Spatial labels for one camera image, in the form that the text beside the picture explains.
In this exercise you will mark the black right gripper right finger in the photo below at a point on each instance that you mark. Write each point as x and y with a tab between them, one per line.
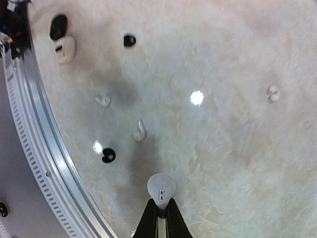
174	223

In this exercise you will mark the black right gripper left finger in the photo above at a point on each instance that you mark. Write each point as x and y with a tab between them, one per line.
148	224

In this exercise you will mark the beige open charging case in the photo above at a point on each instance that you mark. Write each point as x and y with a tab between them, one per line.
65	50

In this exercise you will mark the black oval charging case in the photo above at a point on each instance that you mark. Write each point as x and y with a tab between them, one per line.
58	27

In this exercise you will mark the white stem earbud right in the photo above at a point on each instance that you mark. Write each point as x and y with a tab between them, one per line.
140	134

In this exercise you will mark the white stem earbud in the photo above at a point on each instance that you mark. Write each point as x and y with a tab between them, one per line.
103	101
140	134

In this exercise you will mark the white stem earbud left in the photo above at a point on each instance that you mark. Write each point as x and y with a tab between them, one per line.
103	101

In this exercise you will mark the black earbud mid table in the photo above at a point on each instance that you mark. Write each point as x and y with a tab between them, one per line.
129	40

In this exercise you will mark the aluminium front rail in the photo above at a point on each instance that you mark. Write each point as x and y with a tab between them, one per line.
45	151

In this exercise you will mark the black earbud near rail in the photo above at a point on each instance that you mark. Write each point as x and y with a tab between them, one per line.
109	155

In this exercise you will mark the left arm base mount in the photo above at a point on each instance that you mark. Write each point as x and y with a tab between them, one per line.
13	23

